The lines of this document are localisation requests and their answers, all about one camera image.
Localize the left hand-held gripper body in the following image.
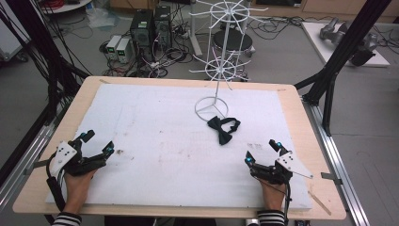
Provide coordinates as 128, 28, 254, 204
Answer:
49, 139, 108, 178

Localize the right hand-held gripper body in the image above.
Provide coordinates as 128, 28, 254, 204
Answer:
249, 151, 314, 186

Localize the black bow tie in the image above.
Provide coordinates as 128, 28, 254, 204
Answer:
206, 115, 242, 146

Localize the white wire display rack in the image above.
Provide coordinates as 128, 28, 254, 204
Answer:
187, 0, 270, 123

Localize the person's right hand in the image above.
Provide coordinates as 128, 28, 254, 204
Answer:
260, 180, 287, 212

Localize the person's left hand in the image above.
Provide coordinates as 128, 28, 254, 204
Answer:
63, 169, 99, 215

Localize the thin wooden stick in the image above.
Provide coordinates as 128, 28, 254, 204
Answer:
307, 190, 333, 217

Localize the white foam mat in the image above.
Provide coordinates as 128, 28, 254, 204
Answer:
45, 82, 314, 212

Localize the white bench power supply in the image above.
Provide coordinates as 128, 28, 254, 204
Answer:
115, 38, 133, 65
105, 34, 122, 61

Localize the white floor board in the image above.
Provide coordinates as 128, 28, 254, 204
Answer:
300, 21, 391, 68

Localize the black round stool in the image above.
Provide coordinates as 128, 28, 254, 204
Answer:
213, 29, 254, 58

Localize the large black computer tower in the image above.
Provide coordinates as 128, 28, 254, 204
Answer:
129, 8, 155, 62

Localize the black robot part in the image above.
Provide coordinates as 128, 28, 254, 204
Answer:
348, 32, 380, 68

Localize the white round table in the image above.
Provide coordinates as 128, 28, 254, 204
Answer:
40, 0, 94, 15

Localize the slim black computer tower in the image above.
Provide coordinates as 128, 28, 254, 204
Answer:
152, 5, 173, 52

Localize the grey desk leg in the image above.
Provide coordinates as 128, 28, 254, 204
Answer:
187, 0, 204, 58

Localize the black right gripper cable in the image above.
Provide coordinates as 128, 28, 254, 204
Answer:
282, 181, 292, 226

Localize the grey metal bracket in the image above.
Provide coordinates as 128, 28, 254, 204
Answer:
320, 171, 343, 186
23, 159, 49, 176

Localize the aluminium rail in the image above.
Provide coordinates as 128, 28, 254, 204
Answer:
301, 96, 372, 226
0, 105, 65, 206

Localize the tangle of floor cables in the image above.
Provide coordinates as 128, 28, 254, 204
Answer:
99, 18, 201, 79

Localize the black frame strut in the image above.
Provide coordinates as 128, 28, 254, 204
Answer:
0, 0, 92, 127
294, 0, 393, 137

